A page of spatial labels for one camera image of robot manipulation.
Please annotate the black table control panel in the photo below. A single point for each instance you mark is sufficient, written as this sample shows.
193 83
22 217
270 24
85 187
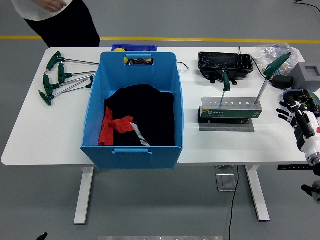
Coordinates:
290 167

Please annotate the robot right hand white shell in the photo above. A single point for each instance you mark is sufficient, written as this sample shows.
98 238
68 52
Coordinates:
308 135

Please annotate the silver carabiner clip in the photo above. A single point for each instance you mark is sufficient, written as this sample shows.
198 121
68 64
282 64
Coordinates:
180 68

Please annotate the metal SATA wrench holder stand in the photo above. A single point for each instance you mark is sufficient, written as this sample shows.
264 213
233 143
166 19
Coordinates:
232 113

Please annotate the yellow ball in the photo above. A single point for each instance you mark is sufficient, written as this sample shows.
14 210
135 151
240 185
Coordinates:
119 49

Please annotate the large blue plastic storage box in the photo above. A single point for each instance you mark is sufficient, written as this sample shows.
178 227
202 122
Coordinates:
140 75

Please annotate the clear plastic bag of parts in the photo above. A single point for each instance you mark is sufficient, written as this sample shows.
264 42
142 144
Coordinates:
270 51

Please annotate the grey box with foam insert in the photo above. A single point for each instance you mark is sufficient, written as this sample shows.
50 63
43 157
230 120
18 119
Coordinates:
303 75

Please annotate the white table leg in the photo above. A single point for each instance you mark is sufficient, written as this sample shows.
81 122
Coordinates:
85 195
257 195

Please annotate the black power adapter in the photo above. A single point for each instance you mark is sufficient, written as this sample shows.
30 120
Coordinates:
282 82

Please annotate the light blue bowl of parts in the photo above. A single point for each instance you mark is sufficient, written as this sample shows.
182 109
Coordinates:
317 98

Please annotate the robot left hand black-white fingers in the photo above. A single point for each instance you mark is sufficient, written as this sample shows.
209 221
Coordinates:
43 235

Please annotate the metal floor outlet plate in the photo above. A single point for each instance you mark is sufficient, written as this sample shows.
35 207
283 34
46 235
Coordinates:
226 182

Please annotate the small dark blue parts bin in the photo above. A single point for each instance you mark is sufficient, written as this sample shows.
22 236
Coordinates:
135 47

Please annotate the black and red clothing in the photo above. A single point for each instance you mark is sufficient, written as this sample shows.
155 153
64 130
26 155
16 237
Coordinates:
147 112

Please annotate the black plastic tray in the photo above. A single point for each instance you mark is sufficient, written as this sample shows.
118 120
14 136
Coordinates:
225 61

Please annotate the person's right hand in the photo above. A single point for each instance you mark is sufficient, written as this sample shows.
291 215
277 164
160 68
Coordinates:
52 5

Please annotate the person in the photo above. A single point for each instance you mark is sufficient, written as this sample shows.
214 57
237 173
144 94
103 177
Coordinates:
65 27

